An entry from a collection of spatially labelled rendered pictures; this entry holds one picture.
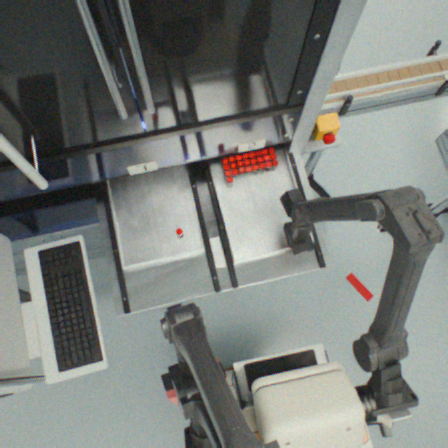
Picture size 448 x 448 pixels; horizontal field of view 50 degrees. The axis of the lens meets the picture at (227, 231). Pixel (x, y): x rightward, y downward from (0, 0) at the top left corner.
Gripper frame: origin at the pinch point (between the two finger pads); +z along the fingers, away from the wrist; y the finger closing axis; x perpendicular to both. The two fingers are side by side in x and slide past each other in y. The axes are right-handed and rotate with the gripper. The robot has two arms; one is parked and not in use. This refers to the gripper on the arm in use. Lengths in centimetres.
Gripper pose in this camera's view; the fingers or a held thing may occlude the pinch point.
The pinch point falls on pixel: (296, 247)
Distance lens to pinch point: 151.8
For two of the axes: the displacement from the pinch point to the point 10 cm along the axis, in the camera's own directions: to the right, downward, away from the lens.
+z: 0.3, 4.1, 9.1
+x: -9.7, 2.4, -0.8
